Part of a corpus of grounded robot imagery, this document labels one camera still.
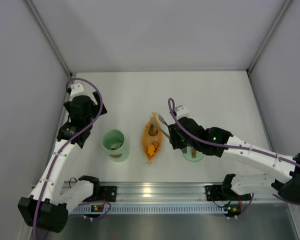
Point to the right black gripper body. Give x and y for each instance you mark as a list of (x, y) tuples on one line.
[(176, 136)]

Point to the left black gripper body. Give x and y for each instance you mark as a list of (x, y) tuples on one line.
[(99, 104)]

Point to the brown food piece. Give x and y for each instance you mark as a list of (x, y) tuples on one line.
[(153, 131)]

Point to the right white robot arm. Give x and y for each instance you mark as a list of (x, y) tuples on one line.
[(280, 174)]

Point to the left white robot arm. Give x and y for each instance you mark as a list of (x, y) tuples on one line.
[(47, 207)]

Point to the orange boat-shaped tray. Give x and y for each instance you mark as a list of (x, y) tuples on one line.
[(148, 140)]

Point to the orange food piece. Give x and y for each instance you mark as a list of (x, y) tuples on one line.
[(151, 150)]

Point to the green cup container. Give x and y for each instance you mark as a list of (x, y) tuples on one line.
[(114, 136)]

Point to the right controller board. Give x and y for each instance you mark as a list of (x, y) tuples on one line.
[(232, 211)]

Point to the controller board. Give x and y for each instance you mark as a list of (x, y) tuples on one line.
[(232, 211), (97, 208)]

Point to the left controller board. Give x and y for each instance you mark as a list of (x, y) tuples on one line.
[(97, 208)]

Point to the green lid with handle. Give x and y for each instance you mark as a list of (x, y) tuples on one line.
[(192, 155)]

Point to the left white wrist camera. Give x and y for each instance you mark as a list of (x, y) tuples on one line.
[(76, 89)]

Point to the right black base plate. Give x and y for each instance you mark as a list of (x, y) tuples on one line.
[(215, 193)]

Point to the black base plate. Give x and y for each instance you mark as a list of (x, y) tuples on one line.
[(215, 193), (105, 193)]

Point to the aluminium mounting rail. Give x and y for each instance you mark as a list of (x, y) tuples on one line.
[(160, 192)]

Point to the grey slotted cable duct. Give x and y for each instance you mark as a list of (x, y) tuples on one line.
[(139, 209)]

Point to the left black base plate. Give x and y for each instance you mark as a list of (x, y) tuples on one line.
[(105, 193)]

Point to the left aluminium frame post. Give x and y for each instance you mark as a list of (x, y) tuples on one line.
[(29, 4)]

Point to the aluminium frame post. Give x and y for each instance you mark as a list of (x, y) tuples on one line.
[(29, 4), (278, 18)]

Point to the right aluminium frame post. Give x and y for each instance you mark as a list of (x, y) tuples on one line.
[(278, 18)]

